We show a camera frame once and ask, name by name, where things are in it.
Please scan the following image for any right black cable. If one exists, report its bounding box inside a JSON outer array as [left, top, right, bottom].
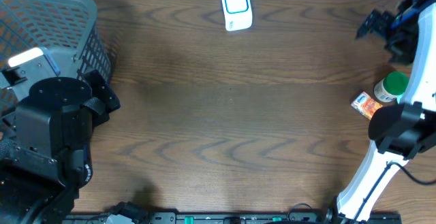
[[386, 161, 436, 187]]

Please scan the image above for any small orange box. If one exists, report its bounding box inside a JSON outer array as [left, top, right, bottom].
[[351, 91, 383, 120]]

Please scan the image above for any green lid jar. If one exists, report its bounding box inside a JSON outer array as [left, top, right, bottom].
[[373, 71, 409, 103]]

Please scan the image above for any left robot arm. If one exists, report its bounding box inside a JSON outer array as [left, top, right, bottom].
[[1, 47, 120, 223]]

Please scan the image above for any grey plastic mesh basket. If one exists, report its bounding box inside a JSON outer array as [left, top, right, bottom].
[[0, 0, 112, 123]]

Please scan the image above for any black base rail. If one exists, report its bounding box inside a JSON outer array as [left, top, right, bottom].
[[64, 211, 403, 224]]

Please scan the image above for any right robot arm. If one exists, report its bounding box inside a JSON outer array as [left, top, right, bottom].
[[320, 0, 435, 223]]

